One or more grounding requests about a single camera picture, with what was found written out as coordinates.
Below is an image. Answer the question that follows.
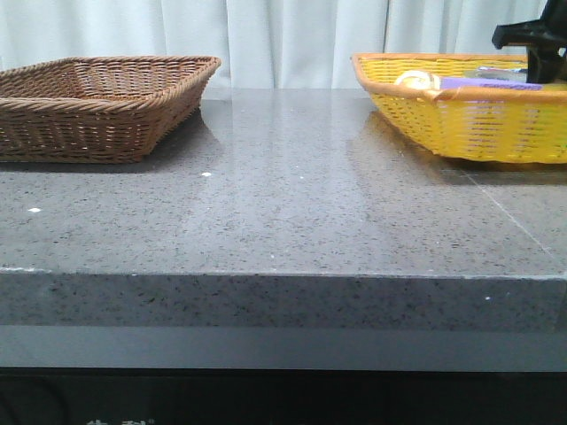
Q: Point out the croissant bread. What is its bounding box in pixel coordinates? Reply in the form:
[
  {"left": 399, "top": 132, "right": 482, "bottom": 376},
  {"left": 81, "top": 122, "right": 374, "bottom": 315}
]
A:
[{"left": 394, "top": 70, "right": 441, "bottom": 90}]

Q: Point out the brown wicker basket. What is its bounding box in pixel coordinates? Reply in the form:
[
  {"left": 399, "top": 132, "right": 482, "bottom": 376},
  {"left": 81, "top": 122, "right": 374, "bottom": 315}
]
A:
[{"left": 1, "top": 56, "right": 221, "bottom": 164}]

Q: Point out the purple snack packet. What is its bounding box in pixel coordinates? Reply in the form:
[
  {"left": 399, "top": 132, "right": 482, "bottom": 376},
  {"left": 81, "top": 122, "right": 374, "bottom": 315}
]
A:
[{"left": 463, "top": 66, "right": 528, "bottom": 83}]

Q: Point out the white curtain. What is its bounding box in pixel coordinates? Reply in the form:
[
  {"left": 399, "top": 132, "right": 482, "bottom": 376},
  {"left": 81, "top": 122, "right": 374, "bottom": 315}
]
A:
[{"left": 1, "top": 0, "right": 545, "bottom": 89}]

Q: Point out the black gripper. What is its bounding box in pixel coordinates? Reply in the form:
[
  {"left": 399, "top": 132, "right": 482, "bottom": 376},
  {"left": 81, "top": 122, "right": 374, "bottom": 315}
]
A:
[{"left": 492, "top": 0, "right": 566, "bottom": 83}]

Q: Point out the purple foam block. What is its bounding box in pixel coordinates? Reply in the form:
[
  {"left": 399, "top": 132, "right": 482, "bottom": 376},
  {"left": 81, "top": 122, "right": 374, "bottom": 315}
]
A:
[{"left": 439, "top": 77, "right": 543, "bottom": 90}]

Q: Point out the yellow wicker basket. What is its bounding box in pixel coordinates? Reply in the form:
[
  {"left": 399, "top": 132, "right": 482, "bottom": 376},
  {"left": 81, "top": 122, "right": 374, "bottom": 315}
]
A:
[{"left": 351, "top": 53, "right": 566, "bottom": 164}]

